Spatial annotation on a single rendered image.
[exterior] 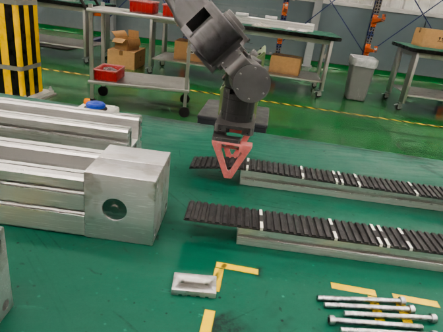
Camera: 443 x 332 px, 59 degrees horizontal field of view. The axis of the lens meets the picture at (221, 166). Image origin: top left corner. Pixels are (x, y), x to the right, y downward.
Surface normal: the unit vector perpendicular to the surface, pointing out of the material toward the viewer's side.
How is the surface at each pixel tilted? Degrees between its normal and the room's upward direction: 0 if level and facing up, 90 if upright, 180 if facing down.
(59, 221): 90
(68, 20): 90
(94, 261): 0
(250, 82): 89
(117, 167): 0
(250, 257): 0
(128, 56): 89
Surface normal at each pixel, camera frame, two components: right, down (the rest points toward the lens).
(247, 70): 0.09, 0.40
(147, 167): 0.11, -0.91
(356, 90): -0.18, 0.44
